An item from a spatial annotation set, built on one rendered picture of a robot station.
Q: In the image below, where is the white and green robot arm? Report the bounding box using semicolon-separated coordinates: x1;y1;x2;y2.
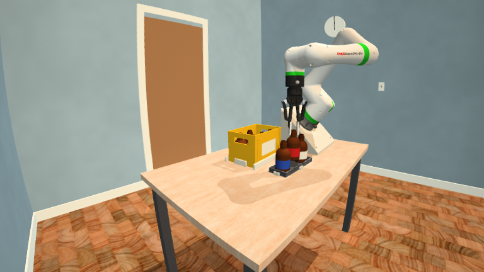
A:
284;28;379;131

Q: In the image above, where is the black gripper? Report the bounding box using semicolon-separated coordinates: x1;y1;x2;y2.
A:
281;88;308;135

